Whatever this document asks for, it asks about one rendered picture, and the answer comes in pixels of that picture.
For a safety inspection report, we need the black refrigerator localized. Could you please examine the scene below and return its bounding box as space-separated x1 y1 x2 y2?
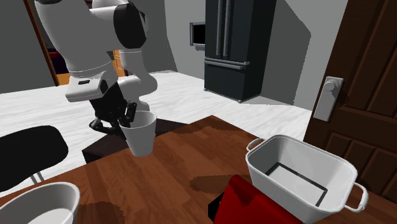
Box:
203 0 277 104

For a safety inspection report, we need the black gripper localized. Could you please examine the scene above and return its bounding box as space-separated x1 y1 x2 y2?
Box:
88 81 138 137

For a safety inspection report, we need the white cup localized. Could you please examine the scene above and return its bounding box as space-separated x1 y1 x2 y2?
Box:
119 110 157 157

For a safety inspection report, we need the white round bowl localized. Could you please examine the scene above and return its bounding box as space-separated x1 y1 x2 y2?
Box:
0 181 81 224

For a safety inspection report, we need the grey framed black wall screen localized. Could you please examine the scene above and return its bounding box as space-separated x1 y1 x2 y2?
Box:
189 21 206 52

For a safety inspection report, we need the brown doorway frame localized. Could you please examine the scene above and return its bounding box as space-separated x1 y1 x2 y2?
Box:
23 0 60 87

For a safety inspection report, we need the brown door with grey handle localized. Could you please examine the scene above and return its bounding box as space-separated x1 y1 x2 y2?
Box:
303 0 397 204

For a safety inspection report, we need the white rectangular tub with handles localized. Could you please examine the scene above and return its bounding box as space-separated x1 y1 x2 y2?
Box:
245 134 370 224

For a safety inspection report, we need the red box-shaped appliance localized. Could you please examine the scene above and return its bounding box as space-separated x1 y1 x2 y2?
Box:
207 174 303 224

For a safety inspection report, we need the black chair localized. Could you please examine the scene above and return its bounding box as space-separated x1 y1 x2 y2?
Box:
0 125 69 193

